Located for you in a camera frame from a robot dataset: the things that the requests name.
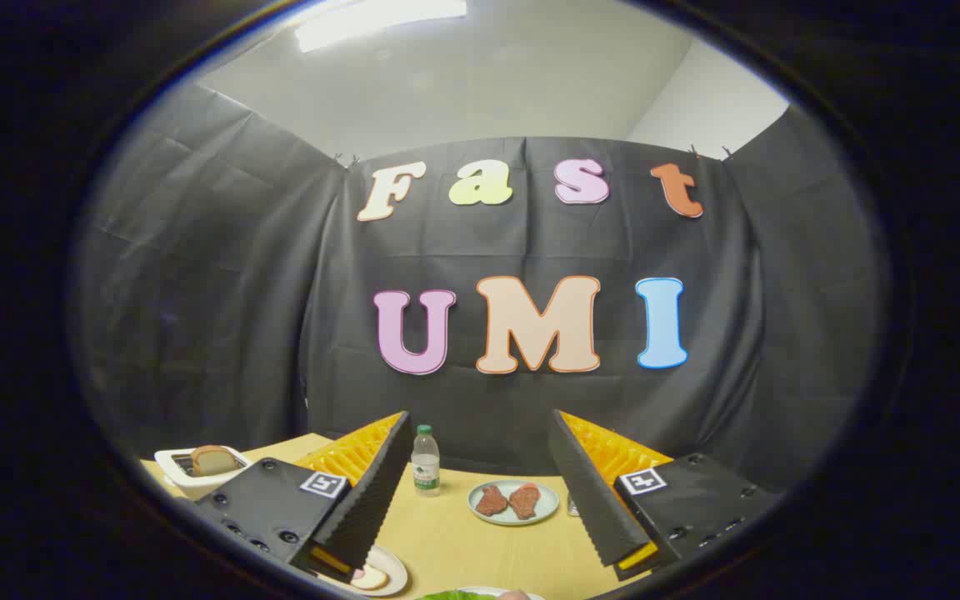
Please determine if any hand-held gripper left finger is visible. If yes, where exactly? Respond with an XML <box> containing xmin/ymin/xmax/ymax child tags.
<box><xmin>195</xmin><ymin>410</ymin><xmax>414</xmax><ymax>583</ymax></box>

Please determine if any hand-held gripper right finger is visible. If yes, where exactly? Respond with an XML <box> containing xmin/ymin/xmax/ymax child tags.
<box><xmin>547</xmin><ymin>409</ymin><xmax>783</xmax><ymax>582</ymax></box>

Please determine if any brown crust toast slice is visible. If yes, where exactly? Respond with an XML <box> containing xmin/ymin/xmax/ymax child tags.
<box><xmin>191</xmin><ymin>445</ymin><xmax>239</xmax><ymax>478</ymax></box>

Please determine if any round white plate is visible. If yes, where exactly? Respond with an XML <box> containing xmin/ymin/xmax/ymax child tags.
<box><xmin>317</xmin><ymin>546</ymin><xmax>408</xmax><ymax>598</ymax></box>

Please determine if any clear water bottle green cap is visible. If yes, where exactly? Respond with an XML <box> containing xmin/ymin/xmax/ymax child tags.
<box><xmin>412</xmin><ymin>425</ymin><xmax>441</xmax><ymax>498</ymax></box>

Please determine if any pale green oval plate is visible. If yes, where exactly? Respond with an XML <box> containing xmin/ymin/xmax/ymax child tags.
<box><xmin>467</xmin><ymin>479</ymin><xmax>560</xmax><ymax>527</ymax></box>

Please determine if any white rounded square plate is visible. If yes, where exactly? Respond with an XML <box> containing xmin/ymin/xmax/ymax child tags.
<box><xmin>455</xmin><ymin>586</ymin><xmax>543</xmax><ymax>600</ymax></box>

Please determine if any white toaster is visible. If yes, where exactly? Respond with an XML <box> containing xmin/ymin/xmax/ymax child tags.
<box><xmin>153</xmin><ymin>446</ymin><xmax>254</xmax><ymax>491</ymax></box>

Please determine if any black backdrop cloth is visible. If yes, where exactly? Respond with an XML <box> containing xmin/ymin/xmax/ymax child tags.
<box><xmin>72</xmin><ymin>83</ymin><xmax>889</xmax><ymax>501</ymax></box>

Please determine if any ceiling light panel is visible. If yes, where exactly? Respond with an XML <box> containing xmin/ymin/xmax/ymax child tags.
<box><xmin>292</xmin><ymin>0</ymin><xmax>468</xmax><ymax>53</ymax></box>

